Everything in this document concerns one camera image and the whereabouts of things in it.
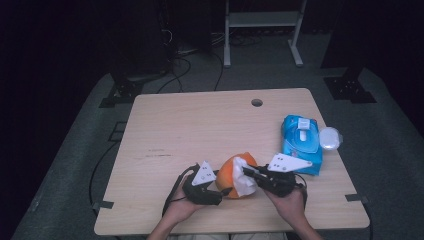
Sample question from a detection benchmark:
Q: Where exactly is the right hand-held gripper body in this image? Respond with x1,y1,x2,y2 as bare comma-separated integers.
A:
255,152,314,198

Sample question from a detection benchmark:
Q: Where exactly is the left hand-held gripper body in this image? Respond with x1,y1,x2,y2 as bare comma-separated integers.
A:
182,160,224,206

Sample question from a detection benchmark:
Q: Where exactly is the orange plush toy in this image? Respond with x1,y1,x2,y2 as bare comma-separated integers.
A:
214,152,259,200

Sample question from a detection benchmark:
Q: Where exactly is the white wet wipe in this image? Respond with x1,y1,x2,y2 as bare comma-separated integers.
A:
231,156,259,198

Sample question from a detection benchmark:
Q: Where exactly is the blue wet wipe pack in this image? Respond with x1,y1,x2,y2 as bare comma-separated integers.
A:
280,114,344,177

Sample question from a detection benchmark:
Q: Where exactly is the person's left hand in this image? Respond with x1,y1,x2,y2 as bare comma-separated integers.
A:
164,184,205,225

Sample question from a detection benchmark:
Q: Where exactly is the person's right hand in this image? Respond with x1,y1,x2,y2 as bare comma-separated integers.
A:
264,185,308,228

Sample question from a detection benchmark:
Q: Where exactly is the grey tape strip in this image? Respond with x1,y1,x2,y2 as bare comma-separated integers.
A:
92,200,115,211
344,193,370,205

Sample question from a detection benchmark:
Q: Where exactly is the black tape square outline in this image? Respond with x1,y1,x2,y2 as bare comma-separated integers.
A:
107,121,128,143

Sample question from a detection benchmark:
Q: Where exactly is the black stand base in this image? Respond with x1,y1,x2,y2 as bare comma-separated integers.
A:
323,66,378,104
98,71,148,109

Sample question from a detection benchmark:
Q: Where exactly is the white metal stand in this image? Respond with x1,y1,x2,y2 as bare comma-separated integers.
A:
223,0,309,69

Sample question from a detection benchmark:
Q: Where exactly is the dark equipment cabinet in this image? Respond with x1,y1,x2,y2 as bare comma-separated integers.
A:
109,0,173,78

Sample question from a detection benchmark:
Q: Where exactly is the right hand-held gripper cable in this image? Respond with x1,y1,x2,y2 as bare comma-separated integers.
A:
294,173,309,208

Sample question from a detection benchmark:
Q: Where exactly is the hand-held gripper cable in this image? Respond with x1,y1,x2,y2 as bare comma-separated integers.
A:
294,173,309,208
161,162,201,217

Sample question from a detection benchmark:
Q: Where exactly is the left hand-held gripper cable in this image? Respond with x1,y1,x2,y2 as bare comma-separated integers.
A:
161,162,201,217

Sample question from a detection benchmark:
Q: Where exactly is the long black floor cable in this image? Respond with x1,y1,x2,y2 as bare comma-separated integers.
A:
88,141,121,214

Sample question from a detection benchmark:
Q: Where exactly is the bundle of floor cables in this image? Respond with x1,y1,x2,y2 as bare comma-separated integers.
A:
209,30,265,48

